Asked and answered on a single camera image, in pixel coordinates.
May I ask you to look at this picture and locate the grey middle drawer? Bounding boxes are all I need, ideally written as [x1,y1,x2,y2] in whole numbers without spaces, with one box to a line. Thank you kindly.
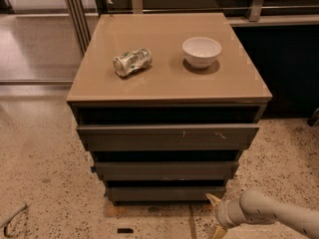
[95,161,239,181]

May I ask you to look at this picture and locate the white ceramic bowl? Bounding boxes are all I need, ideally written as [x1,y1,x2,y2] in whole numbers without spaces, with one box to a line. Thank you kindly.
[182,37,221,69]

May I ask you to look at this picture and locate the black tape floor marker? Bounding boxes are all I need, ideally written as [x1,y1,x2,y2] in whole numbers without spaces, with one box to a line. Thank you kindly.
[118,228,134,234]

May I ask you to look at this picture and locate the grey drawer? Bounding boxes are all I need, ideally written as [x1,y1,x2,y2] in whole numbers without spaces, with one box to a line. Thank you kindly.
[95,161,239,181]
[77,123,258,151]
[106,186,226,202]

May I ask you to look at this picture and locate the grey top drawer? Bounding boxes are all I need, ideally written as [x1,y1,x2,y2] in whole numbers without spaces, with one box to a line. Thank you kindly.
[77,123,258,151]

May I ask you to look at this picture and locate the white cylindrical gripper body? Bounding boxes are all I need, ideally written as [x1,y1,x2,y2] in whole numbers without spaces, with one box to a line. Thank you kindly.
[215,199,242,229]

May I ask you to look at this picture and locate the metal frame rails left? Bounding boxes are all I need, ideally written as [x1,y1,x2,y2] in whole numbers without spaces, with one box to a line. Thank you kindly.
[0,0,91,86]

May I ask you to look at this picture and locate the crushed silver green can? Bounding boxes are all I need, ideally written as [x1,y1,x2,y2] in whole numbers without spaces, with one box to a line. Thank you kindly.
[114,48,153,78]

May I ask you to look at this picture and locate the grey bottom drawer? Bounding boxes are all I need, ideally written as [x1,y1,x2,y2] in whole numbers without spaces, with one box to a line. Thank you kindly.
[106,186,226,202]

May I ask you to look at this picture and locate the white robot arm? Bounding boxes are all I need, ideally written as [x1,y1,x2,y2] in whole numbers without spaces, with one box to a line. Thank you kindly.
[206,189,319,239]

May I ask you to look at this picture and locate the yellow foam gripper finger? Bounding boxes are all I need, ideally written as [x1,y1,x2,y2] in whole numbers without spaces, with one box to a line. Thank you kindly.
[212,227,227,239]
[205,193,221,206]

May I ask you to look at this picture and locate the grey drawer cabinet beige top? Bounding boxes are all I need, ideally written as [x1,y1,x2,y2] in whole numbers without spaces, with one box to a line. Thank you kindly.
[67,13,272,190]

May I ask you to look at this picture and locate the black caster wheel right edge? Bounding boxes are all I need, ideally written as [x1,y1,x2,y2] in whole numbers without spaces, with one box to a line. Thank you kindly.
[307,108,319,126]

